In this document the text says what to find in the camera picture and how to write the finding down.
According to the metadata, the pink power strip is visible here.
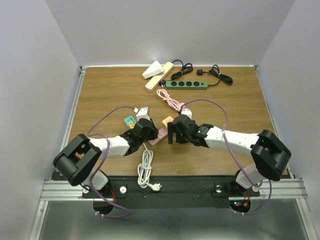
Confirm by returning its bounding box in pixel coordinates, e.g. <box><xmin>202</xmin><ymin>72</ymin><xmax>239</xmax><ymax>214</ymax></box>
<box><xmin>148</xmin><ymin>128</ymin><xmax>168</xmax><ymax>146</ymax></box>

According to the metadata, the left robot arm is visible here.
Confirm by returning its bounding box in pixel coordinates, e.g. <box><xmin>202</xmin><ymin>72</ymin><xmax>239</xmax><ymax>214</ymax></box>
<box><xmin>52</xmin><ymin>118</ymin><xmax>159</xmax><ymax>197</ymax></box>

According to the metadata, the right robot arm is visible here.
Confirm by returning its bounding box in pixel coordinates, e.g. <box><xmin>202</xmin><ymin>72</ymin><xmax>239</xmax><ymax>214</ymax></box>
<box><xmin>167</xmin><ymin>114</ymin><xmax>292</xmax><ymax>195</ymax></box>

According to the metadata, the teal travel adapter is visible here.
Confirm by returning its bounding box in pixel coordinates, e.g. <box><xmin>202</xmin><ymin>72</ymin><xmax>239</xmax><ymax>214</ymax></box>
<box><xmin>124</xmin><ymin>115</ymin><xmax>137</xmax><ymax>129</ymax></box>

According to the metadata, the green power strip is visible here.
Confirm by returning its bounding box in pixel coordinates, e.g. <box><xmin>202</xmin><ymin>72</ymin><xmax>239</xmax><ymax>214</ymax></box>
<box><xmin>165</xmin><ymin>80</ymin><xmax>209</xmax><ymax>90</ymax></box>

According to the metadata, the cream power strip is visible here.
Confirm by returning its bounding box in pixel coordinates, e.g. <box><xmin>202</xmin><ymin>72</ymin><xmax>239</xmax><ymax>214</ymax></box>
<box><xmin>145</xmin><ymin>61</ymin><xmax>174</xmax><ymax>92</ymax></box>

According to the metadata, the white wedge adapter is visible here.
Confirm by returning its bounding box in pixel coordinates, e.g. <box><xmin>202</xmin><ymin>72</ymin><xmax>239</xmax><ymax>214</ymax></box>
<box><xmin>142</xmin><ymin>60</ymin><xmax>164</xmax><ymax>79</ymax></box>

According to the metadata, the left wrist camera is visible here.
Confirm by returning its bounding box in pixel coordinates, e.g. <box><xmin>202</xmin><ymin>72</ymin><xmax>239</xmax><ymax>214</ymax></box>
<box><xmin>136</xmin><ymin>107</ymin><xmax>151</xmax><ymax>122</ymax></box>

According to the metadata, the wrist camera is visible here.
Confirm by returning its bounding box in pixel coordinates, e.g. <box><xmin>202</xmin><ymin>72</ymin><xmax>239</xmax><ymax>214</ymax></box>
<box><xmin>180</xmin><ymin>107</ymin><xmax>193</xmax><ymax>120</ymax></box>
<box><xmin>136</xmin><ymin>107</ymin><xmax>151</xmax><ymax>122</ymax></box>

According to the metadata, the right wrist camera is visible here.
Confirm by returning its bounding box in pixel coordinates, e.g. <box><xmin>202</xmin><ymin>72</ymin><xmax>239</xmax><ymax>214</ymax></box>
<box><xmin>180</xmin><ymin>107</ymin><xmax>193</xmax><ymax>120</ymax></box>

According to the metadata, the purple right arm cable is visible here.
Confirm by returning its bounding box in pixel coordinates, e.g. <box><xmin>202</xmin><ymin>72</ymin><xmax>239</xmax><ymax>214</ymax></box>
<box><xmin>179</xmin><ymin>98</ymin><xmax>273</xmax><ymax>216</ymax></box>

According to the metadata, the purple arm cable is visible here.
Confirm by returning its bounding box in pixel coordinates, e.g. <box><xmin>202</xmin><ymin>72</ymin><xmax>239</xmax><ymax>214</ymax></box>
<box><xmin>87</xmin><ymin>104</ymin><xmax>138</xmax><ymax>219</ymax></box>
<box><xmin>179</xmin><ymin>98</ymin><xmax>273</xmax><ymax>216</ymax></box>

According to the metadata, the pink coiled cable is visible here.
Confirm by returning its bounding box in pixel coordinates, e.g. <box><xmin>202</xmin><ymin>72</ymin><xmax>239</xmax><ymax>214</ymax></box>
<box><xmin>156</xmin><ymin>89</ymin><xmax>185</xmax><ymax>112</ymax></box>

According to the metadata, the white coiled cable with plug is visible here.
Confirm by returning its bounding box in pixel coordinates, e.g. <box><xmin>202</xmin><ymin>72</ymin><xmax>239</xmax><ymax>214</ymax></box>
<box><xmin>137</xmin><ymin>142</ymin><xmax>163</xmax><ymax>193</ymax></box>

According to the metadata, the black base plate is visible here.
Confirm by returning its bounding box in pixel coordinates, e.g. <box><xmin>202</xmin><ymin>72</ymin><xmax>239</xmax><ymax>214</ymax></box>
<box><xmin>82</xmin><ymin>175</ymin><xmax>261</xmax><ymax>210</ymax></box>

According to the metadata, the black cable of cream strip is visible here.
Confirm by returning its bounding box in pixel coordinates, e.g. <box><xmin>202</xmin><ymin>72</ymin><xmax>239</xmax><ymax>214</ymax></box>
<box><xmin>159</xmin><ymin>59</ymin><xmax>194</xmax><ymax>87</ymax></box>

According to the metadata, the black cable of green strip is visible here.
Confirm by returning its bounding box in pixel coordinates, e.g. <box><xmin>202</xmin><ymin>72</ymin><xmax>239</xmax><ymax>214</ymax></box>
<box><xmin>196</xmin><ymin>64</ymin><xmax>234</xmax><ymax>87</ymax></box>

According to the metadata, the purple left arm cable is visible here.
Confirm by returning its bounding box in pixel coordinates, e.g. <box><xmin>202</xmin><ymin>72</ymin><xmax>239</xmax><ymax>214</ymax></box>
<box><xmin>87</xmin><ymin>104</ymin><xmax>138</xmax><ymax>219</ymax></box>

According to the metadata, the aluminium frame rail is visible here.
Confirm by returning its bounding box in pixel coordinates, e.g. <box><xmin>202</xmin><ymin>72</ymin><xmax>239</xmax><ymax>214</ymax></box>
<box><xmin>28</xmin><ymin>65</ymin><xmax>87</xmax><ymax>240</ymax></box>

